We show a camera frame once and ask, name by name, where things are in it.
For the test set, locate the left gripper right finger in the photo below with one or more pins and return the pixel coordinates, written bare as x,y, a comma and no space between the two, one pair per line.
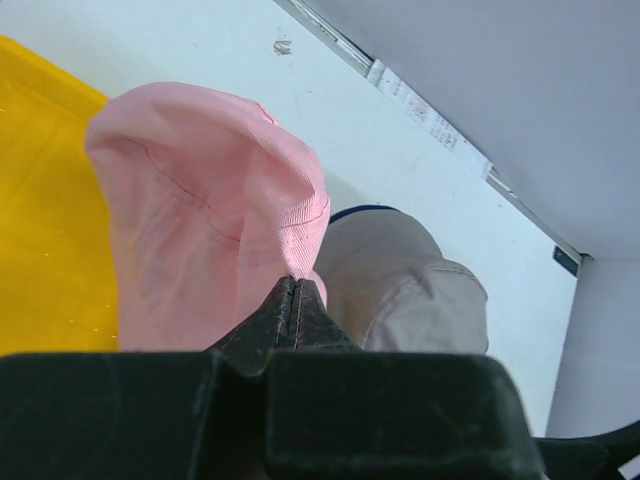
336,412

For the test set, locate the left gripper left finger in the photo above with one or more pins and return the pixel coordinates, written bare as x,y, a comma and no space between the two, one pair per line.
177,415

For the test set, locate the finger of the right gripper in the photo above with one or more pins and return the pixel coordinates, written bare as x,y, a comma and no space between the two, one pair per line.
598,457

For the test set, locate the grey hat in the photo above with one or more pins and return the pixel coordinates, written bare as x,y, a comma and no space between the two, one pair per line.
391,289

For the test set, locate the pink hat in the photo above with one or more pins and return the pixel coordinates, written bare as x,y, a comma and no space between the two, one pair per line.
211,203

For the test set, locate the blue hat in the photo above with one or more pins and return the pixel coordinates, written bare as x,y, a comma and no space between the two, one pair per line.
356,209

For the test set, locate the yellow plastic bin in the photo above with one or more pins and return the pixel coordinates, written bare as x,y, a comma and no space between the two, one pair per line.
58,287

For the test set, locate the blue corner label right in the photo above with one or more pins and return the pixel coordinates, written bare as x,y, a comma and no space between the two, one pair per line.
566,261

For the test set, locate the white paper strip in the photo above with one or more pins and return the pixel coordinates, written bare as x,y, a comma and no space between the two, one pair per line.
411,103

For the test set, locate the small white tape scrap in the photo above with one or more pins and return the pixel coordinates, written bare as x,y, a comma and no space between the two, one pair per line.
282,47

